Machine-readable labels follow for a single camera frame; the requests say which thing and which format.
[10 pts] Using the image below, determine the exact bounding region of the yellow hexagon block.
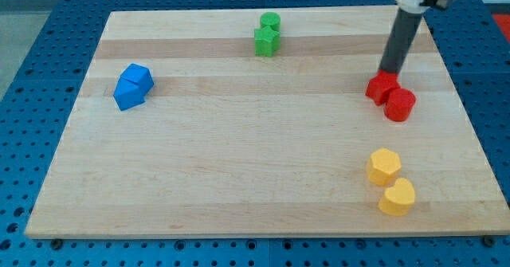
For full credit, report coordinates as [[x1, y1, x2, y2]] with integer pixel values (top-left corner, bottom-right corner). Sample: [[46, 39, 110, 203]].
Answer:
[[366, 147, 402, 187]]

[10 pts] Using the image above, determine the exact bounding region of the yellow heart block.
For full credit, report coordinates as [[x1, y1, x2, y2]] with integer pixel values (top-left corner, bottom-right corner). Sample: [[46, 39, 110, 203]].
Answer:
[[378, 178, 416, 216]]

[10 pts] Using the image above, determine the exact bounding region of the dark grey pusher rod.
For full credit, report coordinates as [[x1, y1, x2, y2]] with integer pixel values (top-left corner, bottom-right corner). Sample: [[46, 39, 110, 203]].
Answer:
[[379, 8, 423, 74]]

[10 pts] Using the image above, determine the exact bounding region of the blue pentagon block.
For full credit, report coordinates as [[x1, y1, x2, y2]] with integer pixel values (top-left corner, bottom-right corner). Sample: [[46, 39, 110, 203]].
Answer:
[[113, 78, 145, 111]]

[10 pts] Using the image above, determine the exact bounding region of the green star block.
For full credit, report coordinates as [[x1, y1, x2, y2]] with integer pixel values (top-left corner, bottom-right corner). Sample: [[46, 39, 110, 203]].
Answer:
[[254, 26, 280, 57]]

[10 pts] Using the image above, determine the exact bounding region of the wooden board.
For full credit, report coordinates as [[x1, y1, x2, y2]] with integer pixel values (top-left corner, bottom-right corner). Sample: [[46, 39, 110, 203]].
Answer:
[[25, 6, 509, 239]]

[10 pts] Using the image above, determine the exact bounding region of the red star block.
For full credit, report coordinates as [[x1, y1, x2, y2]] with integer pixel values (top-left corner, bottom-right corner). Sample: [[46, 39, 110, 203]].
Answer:
[[365, 69, 400, 106]]

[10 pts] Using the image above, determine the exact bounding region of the blue cube block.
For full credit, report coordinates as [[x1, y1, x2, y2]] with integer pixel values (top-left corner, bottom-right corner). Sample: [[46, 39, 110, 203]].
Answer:
[[120, 63, 155, 95]]

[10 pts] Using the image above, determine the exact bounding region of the green cylinder block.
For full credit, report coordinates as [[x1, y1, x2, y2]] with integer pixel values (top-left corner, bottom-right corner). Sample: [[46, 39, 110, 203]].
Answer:
[[259, 12, 281, 32]]

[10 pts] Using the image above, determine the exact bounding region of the red cylinder block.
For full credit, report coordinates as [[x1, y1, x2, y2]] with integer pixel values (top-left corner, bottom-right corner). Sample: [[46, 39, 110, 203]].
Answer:
[[384, 88, 416, 122]]

